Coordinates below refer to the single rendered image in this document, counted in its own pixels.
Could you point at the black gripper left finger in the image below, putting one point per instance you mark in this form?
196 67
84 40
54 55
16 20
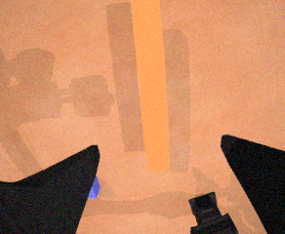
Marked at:
51 201

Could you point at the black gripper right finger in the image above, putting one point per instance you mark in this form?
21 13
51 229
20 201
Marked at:
261 172

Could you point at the orange bar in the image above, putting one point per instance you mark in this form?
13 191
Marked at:
150 52

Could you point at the blue cube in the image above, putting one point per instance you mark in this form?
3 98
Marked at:
95 190

